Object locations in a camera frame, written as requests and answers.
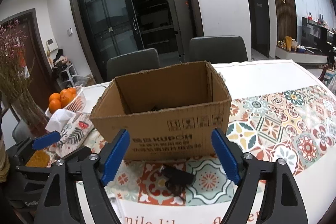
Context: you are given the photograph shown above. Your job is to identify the black charger with cable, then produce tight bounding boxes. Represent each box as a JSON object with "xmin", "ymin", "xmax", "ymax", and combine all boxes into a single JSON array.
[{"xmin": 160, "ymin": 164, "xmax": 195, "ymax": 201}]

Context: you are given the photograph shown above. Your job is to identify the woven yellow mat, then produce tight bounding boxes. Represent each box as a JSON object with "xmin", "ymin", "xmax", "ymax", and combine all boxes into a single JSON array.
[{"xmin": 25, "ymin": 150, "xmax": 50, "ymax": 168}]

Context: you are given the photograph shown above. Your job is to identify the floral tissue pouch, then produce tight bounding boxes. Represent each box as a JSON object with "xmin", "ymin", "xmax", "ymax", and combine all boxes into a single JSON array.
[{"xmin": 46, "ymin": 109, "xmax": 94, "ymax": 157}]

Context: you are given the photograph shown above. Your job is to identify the white basket of oranges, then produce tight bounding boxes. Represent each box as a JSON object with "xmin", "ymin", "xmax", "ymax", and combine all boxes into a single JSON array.
[{"xmin": 45, "ymin": 86, "xmax": 86, "ymax": 118}]

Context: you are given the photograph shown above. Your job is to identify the white shoe rack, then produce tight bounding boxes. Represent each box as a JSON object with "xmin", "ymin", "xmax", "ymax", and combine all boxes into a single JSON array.
[{"xmin": 57, "ymin": 64, "xmax": 78, "ymax": 89}]

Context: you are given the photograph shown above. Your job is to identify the patterned tablecloth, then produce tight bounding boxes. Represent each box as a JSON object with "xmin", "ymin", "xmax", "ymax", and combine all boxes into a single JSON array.
[{"xmin": 26, "ymin": 84, "xmax": 336, "ymax": 224}]

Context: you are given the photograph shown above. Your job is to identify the vase with dried flowers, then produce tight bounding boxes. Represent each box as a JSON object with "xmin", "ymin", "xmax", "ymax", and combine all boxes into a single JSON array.
[{"xmin": 1, "ymin": 20, "xmax": 47, "ymax": 137}]

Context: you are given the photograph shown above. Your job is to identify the brown cardboard box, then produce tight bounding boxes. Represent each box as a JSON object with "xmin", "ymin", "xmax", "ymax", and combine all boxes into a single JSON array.
[{"xmin": 90, "ymin": 61, "xmax": 231, "ymax": 161}]

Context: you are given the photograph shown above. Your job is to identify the left grey dining chair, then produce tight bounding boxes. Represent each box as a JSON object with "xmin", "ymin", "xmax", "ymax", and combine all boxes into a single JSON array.
[{"xmin": 106, "ymin": 48, "xmax": 161, "ymax": 80}]

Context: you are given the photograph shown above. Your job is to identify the grey dining chair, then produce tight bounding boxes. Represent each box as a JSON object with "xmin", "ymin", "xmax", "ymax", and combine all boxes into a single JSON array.
[
  {"xmin": 189, "ymin": 36, "xmax": 248, "ymax": 64},
  {"xmin": 106, "ymin": 48, "xmax": 161, "ymax": 80}
]

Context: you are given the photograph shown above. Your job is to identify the white tv cabinet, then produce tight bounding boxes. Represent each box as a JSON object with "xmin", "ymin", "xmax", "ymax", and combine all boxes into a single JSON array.
[{"xmin": 276, "ymin": 47, "xmax": 327, "ymax": 65}]

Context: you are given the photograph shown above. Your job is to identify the black glass sliding door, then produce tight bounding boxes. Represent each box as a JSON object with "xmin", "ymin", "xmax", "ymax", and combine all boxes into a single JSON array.
[{"xmin": 79, "ymin": 0, "xmax": 144, "ymax": 80}]

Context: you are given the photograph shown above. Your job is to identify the right grey dining chair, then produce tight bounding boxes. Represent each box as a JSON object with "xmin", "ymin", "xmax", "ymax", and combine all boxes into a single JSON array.
[{"xmin": 189, "ymin": 36, "xmax": 248, "ymax": 64}]

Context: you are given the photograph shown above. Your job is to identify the black television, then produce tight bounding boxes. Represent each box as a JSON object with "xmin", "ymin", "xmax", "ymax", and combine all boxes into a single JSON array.
[{"xmin": 301, "ymin": 17, "xmax": 335, "ymax": 55}]

